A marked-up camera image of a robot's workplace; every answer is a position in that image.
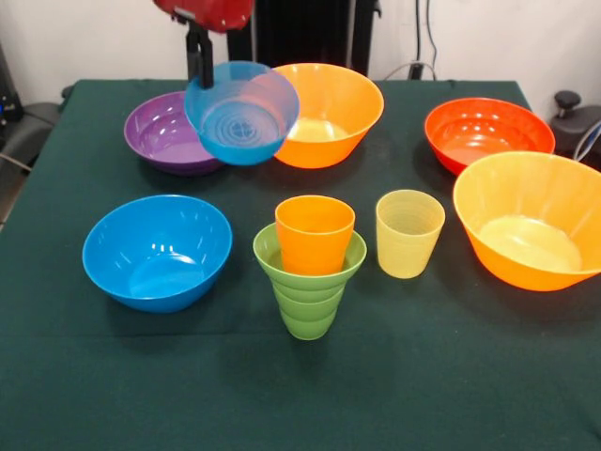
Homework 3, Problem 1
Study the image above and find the yellow plastic cup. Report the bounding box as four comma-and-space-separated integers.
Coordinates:
375, 189, 446, 280

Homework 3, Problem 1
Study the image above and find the purple plastic bowl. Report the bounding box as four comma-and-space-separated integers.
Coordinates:
123, 91, 226, 178

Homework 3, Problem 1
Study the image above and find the black wall cable with plug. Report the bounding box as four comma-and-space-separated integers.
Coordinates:
408, 0, 424, 80

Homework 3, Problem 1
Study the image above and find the black chair with knob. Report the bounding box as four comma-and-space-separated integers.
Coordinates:
549, 90, 601, 171

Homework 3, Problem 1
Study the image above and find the round blue plastic bowl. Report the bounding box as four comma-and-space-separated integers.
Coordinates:
82, 194, 234, 315

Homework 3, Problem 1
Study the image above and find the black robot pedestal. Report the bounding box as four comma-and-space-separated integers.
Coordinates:
227, 0, 382, 81

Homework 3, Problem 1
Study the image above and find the large orange plastic bowl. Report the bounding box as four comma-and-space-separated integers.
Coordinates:
453, 150, 601, 292
270, 63, 385, 170

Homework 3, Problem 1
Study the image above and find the thin black wall cable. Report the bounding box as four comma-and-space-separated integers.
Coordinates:
424, 0, 439, 65

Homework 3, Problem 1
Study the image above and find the shallow translucent blue bowl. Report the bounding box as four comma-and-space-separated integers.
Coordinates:
183, 60, 301, 167

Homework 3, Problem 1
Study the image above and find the red plastic bowl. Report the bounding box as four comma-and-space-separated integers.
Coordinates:
424, 97, 557, 178

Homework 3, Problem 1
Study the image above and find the green plastic cup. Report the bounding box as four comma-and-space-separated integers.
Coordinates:
276, 281, 347, 341

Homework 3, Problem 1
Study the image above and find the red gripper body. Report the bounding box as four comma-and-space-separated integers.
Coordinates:
152, 0, 257, 35

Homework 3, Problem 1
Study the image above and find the black office chair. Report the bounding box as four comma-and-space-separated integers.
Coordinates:
0, 84, 76, 226

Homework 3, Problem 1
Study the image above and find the black computer case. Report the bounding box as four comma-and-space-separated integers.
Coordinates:
0, 44, 24, 147

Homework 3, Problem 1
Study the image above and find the orange plastic cup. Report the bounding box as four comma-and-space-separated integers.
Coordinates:
274, 195, 357, 277

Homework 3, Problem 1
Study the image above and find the green plastic bowl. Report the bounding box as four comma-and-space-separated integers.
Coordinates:
253, 223, 368, 297

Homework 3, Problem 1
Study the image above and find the dark green tablecloth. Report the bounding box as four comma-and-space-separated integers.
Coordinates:
0, 78, 601, 451

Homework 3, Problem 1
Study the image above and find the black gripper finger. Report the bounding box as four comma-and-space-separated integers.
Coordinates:
185, 21, 208, 82
196, 26, 215, 90

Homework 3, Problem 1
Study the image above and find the white blue cable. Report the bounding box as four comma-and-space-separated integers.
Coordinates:
573, 119, 601, 162

